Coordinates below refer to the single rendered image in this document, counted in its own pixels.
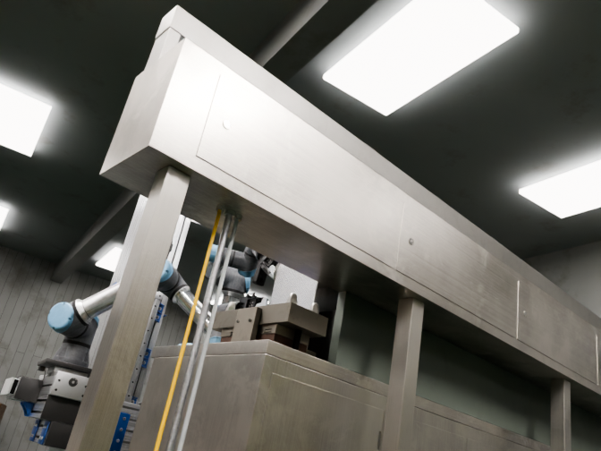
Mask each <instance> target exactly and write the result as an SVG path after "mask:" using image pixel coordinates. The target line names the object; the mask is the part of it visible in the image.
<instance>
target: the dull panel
mask: <svg viewBox="0 0 601 451"><path fill-rule="evenodd" d="M396 318H397V316H396V315H394V314H392V313H391V312H389V311H386V310H384V309H382V308H380V307H378V306H376V305H375V304H373V303H371V302H368V301H366V300H364V299H362V298H360V297H359V296H356V295H354V294H351V293H349V292H347V291H344V292H339V294H338V300H337V305H336V311H335V316H334V327H333V333H332V338H331V344H330V350H329V355H328V362H331V363H332V364H335V365H337V366H340V367H343V368H345V369H347V370H351V371H354V372H357V373H359V374H361V375H363V376H366V377H369V378H371V379H375V380H377V381H380V382H383V383H385V384H387V385H389V380H390V372H391V364H392V357H393V349H394V334H395V326H396ZM416 396H420V397H422V398H425V399H427V400H429V401H432V402H435V403H437V404H440V405H443V406H446V407H448V408H451V409H454V410H455V411H458V412H461V413H465V414H467V415H469V416H472V417H474V418H477V419H480V420H482V421H486V422H488V423H491V424H493V425H495V426H498V427H500V428H503V429H506V430H509V431H512V432H514V433H517V434H519V435H522V436H524V437H526V438H531V439H533V440H536V441H538V442H540V443H543V444H545V445H548V446H551V392H549V391H547V390H545V389H543V388H542V387H539V386H537V385H535V384H533V383H531V382H529V381H527V380H526V379H522V378H520V377H518V376H516V375H514V374H512V373H511V372H509V371H507V370H504V369H502V368H500V367H498V366H496V365H494V364H493V363H491V362H488V361H486V360H484V359H482V358H480V357H478V356H477V355H475V354H473V353H470V352H468V351H466V350H464V349H462V348H460V347H459V346H457V345H454V344H452V343H450V342H448V341H446V340H444V339H443V338H441V337H439V336H436V335H434V334H432V333H430V332H428V331H426V330H425V329H423V328H422V331H421V341H420V350H419V368H418V377H417V387H416ZM571 451H601V417H599V416H597V415H595V414H593V413H591V412H589V411H587V410H585V409H583V408H581V407H579V406H577V405H576V404H573V403H571Z"/></svg>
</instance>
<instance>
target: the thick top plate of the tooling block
mask: <svg viewBox="0 0 601 451"><path fill-rule="evenodd" d="M258 307H259V308H261V309H262V311H261V315H260V319H259V323H258V325H259V326H261V325H271V324H278V325H281V326H283V327H286V328H289V329H291V330H294V331H295V329H299V330H302V334H303V335H305V336H309V338H313V337H326V329H327V323H328V318H326V317H324V316H322V315H320V314H317V313H315V312H314V311H310V310H308V309H306V308H304V307H301V306H300V305H298V304H296V303H293V302H285V303H278V304H271V305H264V306H258ZM238 310H239V309H238ZM238 310H230V311H218V312H217V313H216V316H215V320H214V324H213V327H212V329H213V330H215V331H218V332H221V333H222V329H224V328H234V324H235V320H236V317H237V312H238Z"/></svg>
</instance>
